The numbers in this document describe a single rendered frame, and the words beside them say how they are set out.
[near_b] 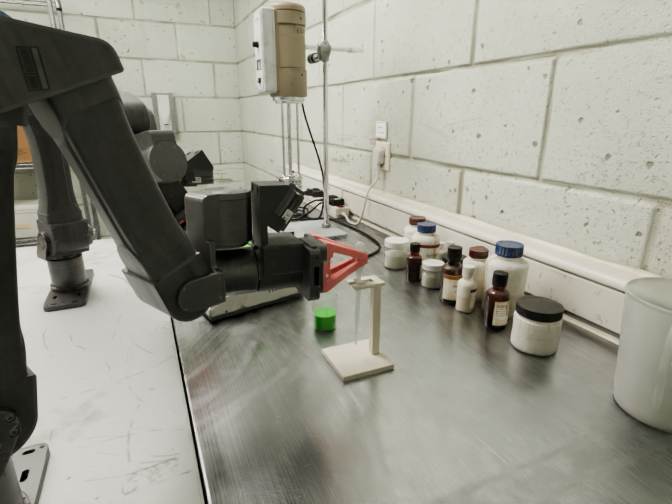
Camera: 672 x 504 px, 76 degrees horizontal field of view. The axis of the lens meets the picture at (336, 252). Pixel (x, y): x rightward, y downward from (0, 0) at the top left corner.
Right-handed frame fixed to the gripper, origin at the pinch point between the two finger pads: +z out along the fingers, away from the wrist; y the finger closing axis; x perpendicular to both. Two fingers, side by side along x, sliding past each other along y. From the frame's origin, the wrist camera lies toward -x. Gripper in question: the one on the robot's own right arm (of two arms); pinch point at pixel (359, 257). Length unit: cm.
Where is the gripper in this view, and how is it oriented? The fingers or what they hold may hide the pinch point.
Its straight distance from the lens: 59.1
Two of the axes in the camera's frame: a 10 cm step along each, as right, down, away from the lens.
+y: -4.0, -2.6, 8.8
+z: 9.2, -0.9, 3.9
